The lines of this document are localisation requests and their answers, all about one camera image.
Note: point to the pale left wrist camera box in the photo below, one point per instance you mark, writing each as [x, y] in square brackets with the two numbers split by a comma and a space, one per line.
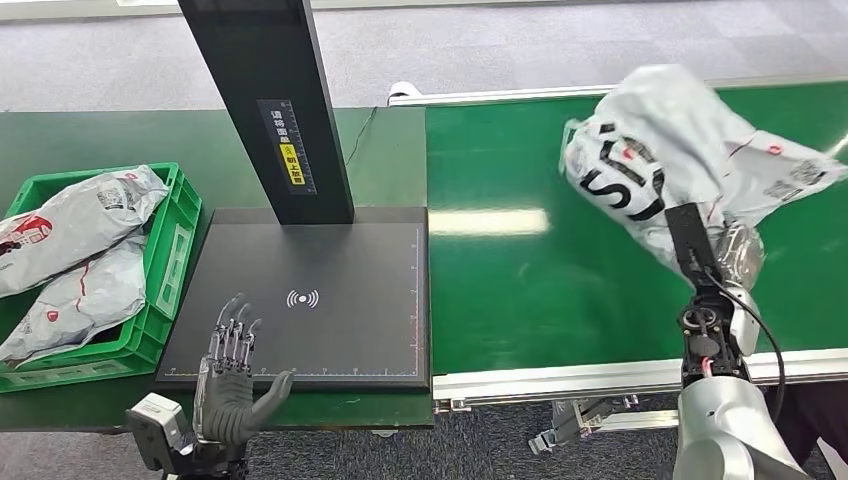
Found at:
[156, 424]

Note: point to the green plastic crate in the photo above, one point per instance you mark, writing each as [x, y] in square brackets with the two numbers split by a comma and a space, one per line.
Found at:
[169, 265]

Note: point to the person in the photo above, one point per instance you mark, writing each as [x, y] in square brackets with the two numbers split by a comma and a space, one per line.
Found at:
[818, 414]

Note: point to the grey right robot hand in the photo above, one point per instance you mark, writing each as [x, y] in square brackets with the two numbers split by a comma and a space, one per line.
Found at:
[740, 255]

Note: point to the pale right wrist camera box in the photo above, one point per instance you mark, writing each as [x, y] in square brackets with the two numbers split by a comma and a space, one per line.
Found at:
[690, 245]

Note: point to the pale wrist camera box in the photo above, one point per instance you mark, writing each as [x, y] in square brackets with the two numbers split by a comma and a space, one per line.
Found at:
[690, 245]
[156, 424]

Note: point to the aluminium conveyor side rail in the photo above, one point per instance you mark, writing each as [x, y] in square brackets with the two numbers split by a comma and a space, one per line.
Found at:
[563, 381]
[497, 94]

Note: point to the grey courier bag large red print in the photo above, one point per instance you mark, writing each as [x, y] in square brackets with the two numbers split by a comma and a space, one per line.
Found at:
[73, 225]

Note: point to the black inbound scanner machine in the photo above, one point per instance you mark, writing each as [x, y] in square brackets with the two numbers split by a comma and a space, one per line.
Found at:
[305, 265]

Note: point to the metal conveyor support bracket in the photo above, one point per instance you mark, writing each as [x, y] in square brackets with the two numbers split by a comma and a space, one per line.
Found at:
[583, 417]

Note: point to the green conveyor belt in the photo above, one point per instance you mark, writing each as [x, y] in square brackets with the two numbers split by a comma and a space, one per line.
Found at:
[517, 285]

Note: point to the grey courier bag red line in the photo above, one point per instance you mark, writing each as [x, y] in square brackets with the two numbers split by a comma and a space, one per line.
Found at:
[93, 298]

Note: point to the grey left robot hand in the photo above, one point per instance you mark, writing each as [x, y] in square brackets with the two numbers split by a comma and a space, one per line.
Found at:
[222, 407]

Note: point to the white courier bag black lettering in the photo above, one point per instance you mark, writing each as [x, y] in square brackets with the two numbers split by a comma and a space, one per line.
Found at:
[669, 126]

